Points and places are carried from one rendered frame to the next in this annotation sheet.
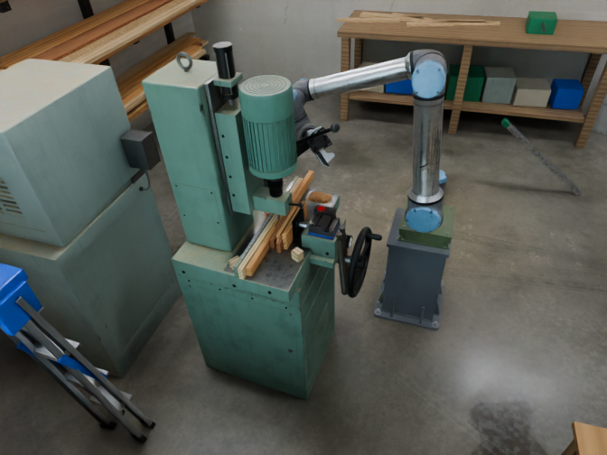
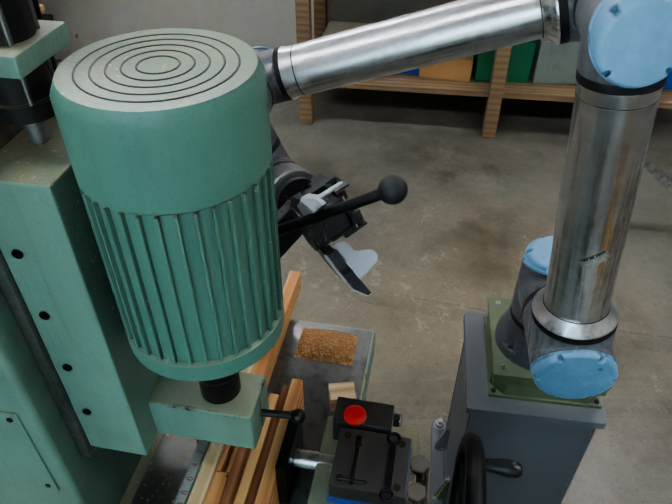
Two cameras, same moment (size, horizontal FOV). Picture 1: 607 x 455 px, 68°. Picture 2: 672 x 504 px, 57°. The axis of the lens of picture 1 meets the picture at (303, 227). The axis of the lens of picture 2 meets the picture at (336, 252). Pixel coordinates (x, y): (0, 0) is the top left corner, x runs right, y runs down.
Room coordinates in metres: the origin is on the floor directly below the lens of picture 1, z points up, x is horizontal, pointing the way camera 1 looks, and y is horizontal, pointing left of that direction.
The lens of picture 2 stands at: (0.88, 0.06, 1.72)
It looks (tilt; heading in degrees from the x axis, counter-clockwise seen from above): 40 degrees down; 348
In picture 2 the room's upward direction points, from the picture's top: straight up
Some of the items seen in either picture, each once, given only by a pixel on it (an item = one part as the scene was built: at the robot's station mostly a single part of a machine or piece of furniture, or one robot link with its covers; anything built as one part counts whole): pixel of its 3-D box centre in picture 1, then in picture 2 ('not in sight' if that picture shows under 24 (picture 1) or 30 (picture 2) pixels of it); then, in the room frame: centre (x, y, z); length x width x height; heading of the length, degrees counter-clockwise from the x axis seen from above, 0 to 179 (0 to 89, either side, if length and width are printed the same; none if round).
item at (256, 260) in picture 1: (284, 217); (243, 426); (1.44, 0.08, 0.92); 0.66 x 0.02 x 0.04; 157
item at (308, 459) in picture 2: (305, 225); (311, 460); (1.34, -0.01, 0.95); 0.09 x 0.07 x 0.09; 157
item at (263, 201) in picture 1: (273, 201); (211, 406); (1.40, 0.11, 1.03); 0.14 x 0.07 x 0.09; 67
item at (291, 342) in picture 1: (266, 306); not in sight; (1.44, 0.21, 0.36); 0.58 x 0.45 x 0.71; 67
